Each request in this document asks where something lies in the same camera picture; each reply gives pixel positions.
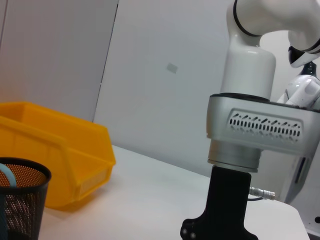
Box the white humanoid robot figure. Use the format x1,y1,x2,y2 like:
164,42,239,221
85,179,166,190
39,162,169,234
276,46,320,111

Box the yellow plastic bin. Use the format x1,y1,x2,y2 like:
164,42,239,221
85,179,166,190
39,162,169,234
0,101,117,213

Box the grey right arm cable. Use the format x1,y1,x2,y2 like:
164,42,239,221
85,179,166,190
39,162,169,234
248,186,277,202

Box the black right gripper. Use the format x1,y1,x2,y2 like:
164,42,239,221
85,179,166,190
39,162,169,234
178,164,260,240

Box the blue scissors with sheath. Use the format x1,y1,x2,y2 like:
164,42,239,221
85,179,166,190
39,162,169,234
0,162,18,240

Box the black mesh pen holder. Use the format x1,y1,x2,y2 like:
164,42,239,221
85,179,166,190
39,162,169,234
0,156,53,240

